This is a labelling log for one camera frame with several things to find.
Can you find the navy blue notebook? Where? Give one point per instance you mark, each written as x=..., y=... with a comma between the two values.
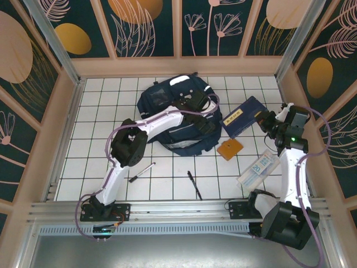
x=240, y=117

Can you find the navy blue backpack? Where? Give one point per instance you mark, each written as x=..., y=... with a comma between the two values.
x=156, y=96

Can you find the tan leather wallet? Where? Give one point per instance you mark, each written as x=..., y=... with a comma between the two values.
x=230, y=149

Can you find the clear plastic pencil case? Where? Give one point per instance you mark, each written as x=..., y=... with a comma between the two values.
x=256, y=170

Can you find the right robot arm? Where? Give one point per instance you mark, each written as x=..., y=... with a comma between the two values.
x=290, y=226

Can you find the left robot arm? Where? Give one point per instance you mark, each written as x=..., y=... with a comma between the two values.
x=128, y=145

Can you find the silver pen with black cap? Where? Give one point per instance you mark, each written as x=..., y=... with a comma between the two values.
x=142, y=172

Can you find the grey metal sheet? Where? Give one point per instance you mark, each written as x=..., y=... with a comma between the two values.
x=178, y=254

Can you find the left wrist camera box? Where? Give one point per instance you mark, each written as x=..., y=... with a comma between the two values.
x=207, y=106

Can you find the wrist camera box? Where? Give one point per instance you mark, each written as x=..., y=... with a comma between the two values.
x=207, y=106
x=284, y=111

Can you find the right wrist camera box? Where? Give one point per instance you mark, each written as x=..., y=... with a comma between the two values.
x=284, y=111

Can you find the aluminium corner post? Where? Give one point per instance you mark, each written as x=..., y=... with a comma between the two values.
x=299, y=42
x=54, y=42

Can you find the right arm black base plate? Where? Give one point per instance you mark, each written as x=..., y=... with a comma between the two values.
x=237, y=210

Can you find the aluminium mounting rail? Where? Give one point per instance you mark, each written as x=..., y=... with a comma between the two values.
x=178, y=209

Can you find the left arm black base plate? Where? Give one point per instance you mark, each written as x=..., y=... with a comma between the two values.
x=122, y=210

